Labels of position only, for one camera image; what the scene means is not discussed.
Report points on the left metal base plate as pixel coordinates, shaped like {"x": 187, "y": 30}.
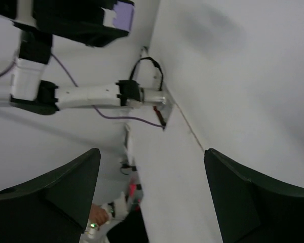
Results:
{"x": 163, "y": 106}

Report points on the operator hand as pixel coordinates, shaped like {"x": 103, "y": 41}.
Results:
{"x": 98, "y": 215}

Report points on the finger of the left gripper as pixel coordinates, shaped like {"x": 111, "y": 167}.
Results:
{"x": 90, "y": 34}

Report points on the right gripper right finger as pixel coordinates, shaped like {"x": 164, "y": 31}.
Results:
{"x": 251, "y": 206}

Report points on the lilac lego brick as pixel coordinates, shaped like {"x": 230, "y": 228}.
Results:
{"x": 120, "y": 16}

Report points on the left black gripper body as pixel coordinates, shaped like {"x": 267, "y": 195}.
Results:
{"x": 38, "y": 13}

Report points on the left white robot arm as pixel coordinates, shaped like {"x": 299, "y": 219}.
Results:
{"x": 31, "y": 93}

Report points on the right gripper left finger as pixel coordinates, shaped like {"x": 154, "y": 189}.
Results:
{"x": 53, "y": 207}

